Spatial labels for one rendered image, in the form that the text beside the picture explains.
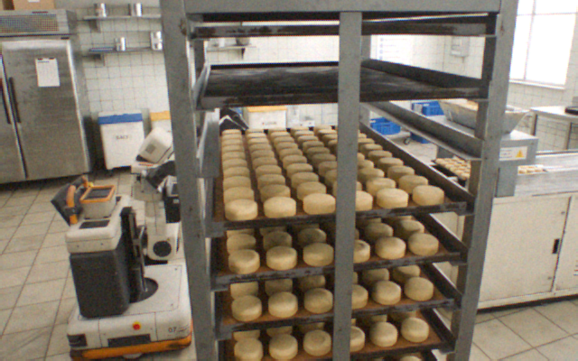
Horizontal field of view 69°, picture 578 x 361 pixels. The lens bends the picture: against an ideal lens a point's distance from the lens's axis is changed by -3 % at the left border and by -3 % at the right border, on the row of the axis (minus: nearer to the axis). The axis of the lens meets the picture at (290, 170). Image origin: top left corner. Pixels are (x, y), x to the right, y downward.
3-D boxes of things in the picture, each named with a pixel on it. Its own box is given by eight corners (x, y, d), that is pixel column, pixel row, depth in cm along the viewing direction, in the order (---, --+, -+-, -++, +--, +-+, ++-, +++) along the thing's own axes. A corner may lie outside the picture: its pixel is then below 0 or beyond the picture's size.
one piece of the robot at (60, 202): (72, 239, 225) (46, 205, 217) (88, 213, 258) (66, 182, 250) (90, 229, 226) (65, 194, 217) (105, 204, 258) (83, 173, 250)
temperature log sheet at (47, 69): (60, 85, 478) (55, 57, 469) (60, 85, 476) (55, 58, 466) (39, 87, 472) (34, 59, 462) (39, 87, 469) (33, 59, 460)
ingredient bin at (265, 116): (251, 161, 606) (248, 107, 582) (243, 150, 664) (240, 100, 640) (288, 158, 620) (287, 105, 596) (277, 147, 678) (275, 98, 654)
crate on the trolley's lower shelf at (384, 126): (385, 128, 710) (386, 116, 704) (400, 133, 678) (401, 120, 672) (358, 132, 687) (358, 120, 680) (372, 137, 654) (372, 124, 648)
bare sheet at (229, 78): (210, 69, 113) (209, 64, 113) (357, 66, 119) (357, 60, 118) (201, 108, 57) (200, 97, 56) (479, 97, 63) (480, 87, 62)
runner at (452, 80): (347, 66, 121) (348, 55, 121) (357, 66, 122) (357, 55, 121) (471, 101, 61) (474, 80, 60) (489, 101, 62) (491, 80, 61)
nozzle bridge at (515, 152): (462, 160, 315) (468, 114, 304) (529, 194, 247) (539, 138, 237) (422, 162, 310) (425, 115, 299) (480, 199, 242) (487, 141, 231)
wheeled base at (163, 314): (69, 366, 232) (60, 328, 224) (96, 300, 292) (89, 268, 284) (192, 351, 244) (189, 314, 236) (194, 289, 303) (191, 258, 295)
